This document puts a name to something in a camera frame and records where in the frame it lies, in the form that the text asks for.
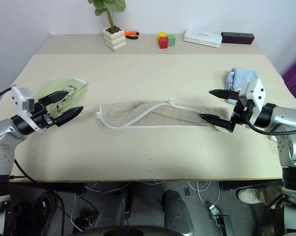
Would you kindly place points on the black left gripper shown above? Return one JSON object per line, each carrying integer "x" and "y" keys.
{"x": 42, "y": 118}

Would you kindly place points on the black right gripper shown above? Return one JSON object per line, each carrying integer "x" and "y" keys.
{"x": 243, "y": 110}

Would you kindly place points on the beige towel with white edging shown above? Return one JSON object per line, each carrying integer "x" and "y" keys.
{"x": 123, "y": 114}

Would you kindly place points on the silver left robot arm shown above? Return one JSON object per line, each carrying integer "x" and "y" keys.
{"x": 0, "y": 132}

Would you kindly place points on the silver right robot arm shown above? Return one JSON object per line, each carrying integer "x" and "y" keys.
{"x": 290, "y": 118}

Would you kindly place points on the green towel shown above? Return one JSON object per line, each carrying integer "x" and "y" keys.
{"x": 57, "y": 86}

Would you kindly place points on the light blue towel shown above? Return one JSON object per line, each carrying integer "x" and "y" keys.
{"x": 241, "y": 77}

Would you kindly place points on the black rectangular box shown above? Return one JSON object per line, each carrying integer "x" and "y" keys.
{"x": 237, "y": 38}

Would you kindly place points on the white flat box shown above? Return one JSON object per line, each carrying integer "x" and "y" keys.
{"x": 201, "y": 38}

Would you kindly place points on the green cube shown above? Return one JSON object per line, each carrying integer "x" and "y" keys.
{"x": 171, "y": 40}

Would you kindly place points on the white bubble plant pot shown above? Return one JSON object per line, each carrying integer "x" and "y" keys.
{"x": 114, "y": 40}

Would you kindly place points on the red cube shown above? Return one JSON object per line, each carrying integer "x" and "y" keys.
{"x": 163, "y": 43}

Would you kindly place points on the white sneaker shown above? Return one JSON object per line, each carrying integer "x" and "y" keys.
{"x": 248, "y": 195}

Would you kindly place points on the yellow cube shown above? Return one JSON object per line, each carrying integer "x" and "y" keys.
{"x": 162, "y": 35}

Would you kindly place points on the beige trouser leg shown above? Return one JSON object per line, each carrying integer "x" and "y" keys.
{"x": 270, "y": 195}

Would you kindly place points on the small metal clamp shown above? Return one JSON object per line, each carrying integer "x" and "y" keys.
{"x": 214, "y": 211}

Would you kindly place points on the green leafy plant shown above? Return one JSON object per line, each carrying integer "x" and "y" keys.
{"x": 108, "y": 7}

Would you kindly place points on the dark rounded shape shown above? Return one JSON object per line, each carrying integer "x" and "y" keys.
{"x": 113, "y": 211}
{"x": 176, "y": 211}

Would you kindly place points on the black floor plate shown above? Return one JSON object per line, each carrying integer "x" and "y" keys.
{"x": 223, "y": 225}

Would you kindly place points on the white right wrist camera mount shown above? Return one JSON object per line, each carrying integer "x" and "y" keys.
{"x": 257, "y": 92}

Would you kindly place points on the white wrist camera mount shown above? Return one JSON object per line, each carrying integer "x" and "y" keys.
{"x": 257, "y": 92}
{"x": 16, "y": 98}

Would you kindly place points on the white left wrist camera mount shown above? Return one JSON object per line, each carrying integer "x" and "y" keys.
{"x": 16, "y": 98}

